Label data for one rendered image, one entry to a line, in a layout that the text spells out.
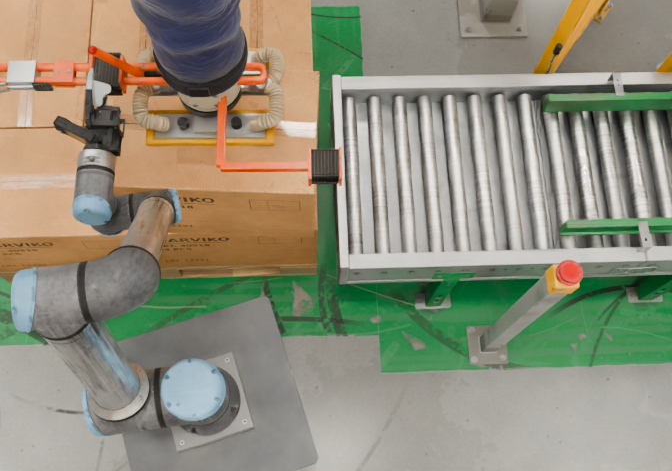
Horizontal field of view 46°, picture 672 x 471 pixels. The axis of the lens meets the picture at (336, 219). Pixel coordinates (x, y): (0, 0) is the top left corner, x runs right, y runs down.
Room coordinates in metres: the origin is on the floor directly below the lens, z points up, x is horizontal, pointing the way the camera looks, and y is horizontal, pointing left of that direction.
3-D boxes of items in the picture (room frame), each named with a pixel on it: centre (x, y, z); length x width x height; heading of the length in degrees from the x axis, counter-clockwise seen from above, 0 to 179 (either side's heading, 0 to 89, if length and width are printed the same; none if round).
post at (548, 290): (0.64, -0.63, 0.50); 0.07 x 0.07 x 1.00; 8
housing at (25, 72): (0.95, 0.83, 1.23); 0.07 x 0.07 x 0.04; 7
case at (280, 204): (1.00, 0.38, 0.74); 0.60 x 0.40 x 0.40; 94
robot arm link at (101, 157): (0.73, 0.60, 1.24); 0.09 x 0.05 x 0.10; 96
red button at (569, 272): (0.64, -0.63, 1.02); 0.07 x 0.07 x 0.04
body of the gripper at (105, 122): (0.82, 0.60, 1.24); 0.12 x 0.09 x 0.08; 6
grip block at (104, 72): (0.98, 0.62, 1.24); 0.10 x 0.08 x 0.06; 7
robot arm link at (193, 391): (0.23, 0.32, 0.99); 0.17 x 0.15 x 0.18; 104
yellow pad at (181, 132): (0.91, 0.36, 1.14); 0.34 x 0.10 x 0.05; 97
